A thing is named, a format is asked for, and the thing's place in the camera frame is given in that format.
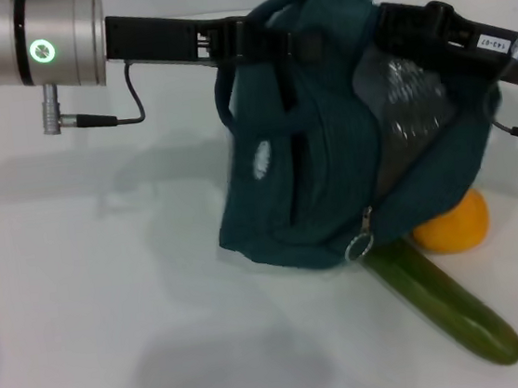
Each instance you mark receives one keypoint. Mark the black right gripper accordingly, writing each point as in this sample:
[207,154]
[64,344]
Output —
[477,52]

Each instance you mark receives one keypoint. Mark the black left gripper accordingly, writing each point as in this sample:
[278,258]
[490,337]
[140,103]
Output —
[152,40]

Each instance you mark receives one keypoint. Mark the dark teal insulated lunch bag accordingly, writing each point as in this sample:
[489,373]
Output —
[329,148]

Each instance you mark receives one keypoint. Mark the green cucumber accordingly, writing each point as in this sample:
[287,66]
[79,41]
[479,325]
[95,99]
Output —
[440,304]

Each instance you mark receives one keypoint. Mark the orange yellow pear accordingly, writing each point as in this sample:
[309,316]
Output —
[459,227]

